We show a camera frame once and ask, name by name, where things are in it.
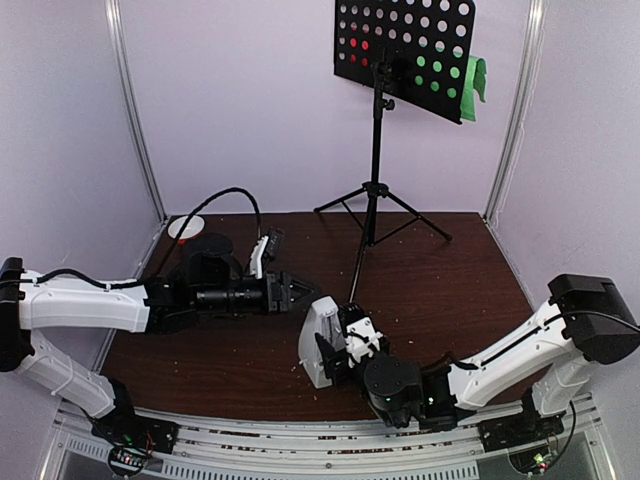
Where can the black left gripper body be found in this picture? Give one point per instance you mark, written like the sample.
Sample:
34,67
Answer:
279,305

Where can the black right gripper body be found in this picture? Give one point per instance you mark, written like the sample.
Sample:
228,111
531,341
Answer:
332,361

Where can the white metronome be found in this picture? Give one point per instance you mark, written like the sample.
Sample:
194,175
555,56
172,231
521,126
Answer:
322,317

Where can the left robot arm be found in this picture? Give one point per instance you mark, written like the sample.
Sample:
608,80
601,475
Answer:
207,282

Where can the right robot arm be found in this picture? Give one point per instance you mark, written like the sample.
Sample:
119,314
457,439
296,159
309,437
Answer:
585,322

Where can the orange white bowl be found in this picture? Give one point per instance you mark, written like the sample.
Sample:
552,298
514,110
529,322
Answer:
184,230

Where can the right circuit board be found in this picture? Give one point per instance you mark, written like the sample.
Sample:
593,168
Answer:
536,460

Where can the circuit board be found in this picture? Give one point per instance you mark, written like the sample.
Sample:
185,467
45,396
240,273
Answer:
125,461
536,460

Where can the left circuit board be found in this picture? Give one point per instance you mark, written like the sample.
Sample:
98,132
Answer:
125,461

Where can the black music stand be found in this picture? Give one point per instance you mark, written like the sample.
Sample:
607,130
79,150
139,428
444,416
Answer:
414,51

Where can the green cloth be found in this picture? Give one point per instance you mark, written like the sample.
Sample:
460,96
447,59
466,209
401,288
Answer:
474,87

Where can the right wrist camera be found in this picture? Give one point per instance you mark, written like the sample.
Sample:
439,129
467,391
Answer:
362,341

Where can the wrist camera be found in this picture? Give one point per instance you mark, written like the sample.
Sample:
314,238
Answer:
362,341
264,251

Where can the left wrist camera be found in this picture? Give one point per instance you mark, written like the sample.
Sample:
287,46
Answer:
264,251

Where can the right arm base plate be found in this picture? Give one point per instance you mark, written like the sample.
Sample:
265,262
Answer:
517,430

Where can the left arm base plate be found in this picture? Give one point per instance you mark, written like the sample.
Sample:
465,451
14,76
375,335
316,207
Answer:
145,434

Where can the aluminium front rail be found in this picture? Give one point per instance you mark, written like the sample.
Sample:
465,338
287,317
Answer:
216,448

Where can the left aluminium frame post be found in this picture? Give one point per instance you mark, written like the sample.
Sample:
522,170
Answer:
117,36

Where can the aluminium frame post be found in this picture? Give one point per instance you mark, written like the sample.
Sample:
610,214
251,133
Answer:
117,36
523,96

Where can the right aluminium frame post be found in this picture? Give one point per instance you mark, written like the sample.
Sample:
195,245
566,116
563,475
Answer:
523,96

